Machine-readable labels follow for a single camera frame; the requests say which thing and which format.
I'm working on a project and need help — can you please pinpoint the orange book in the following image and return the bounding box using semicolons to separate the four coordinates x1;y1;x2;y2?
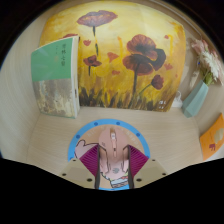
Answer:
199;112;224;162

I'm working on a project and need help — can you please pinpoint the green and white book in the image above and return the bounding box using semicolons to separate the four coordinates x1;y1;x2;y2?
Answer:
30;34;81;119

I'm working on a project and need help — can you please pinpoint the pink computer mouse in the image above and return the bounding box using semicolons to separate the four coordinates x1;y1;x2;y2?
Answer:
98;127;130;183

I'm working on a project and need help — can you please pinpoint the white power strip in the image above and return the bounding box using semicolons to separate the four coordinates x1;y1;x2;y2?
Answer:
171;99;184;109

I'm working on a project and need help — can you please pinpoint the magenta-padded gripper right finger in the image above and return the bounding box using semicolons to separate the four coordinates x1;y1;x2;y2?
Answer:
123;144;171;190

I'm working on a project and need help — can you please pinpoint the white power cable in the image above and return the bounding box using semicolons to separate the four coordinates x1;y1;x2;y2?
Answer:
173;90;184;101

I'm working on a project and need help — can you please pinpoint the pink and white flower bouquet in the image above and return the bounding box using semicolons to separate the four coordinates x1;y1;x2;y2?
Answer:
189;38;224;87

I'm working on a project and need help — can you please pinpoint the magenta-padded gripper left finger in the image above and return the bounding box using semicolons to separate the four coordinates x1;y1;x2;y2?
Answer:
59;143;102;190

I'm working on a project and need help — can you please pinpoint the pale teal faceted vase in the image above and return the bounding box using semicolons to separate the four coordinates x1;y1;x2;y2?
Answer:
181;79;210;118

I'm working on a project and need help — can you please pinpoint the round blue-rimmed cartoon mouse pad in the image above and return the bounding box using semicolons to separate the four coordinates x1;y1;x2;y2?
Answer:
67;118;151;191

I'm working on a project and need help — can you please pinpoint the yellow poppy flower painting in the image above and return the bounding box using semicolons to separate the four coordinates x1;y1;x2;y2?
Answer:
39;1;187;112

